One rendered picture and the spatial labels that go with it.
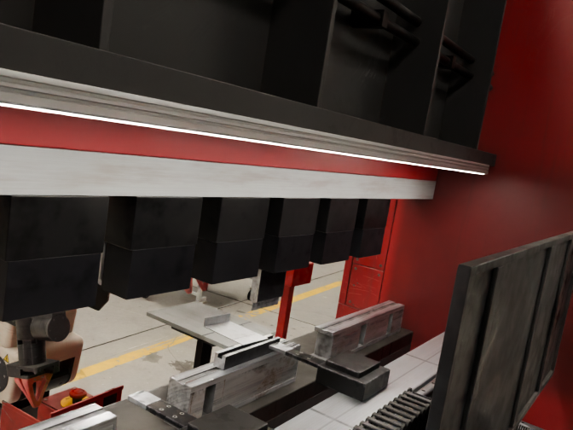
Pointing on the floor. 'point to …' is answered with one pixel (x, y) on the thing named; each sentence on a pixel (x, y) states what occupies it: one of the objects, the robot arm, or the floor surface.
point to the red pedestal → (291, 296)
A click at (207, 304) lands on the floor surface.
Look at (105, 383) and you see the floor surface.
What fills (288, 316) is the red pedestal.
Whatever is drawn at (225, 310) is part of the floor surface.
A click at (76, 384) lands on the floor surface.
